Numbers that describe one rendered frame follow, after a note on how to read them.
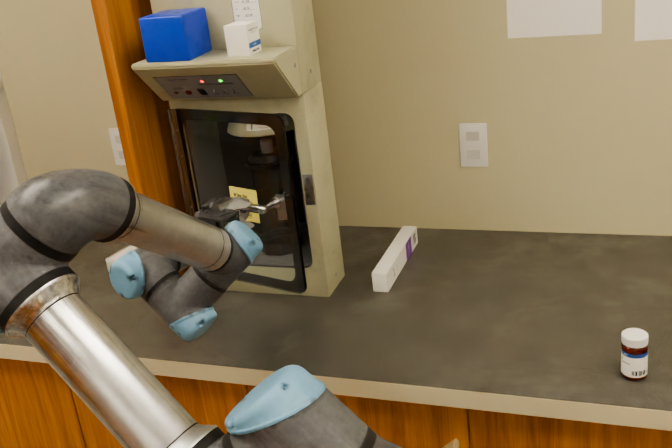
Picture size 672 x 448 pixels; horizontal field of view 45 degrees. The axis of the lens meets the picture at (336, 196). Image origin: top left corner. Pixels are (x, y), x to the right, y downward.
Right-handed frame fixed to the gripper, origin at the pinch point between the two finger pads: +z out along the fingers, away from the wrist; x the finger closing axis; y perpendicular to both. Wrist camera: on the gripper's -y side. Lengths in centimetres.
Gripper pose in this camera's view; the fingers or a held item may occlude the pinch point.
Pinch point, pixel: (242, 206)
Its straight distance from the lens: 168.8
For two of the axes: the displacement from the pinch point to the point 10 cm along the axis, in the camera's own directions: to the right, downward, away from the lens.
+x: -1.1, -9.3, -3.5
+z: 5.6, -3.5, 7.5
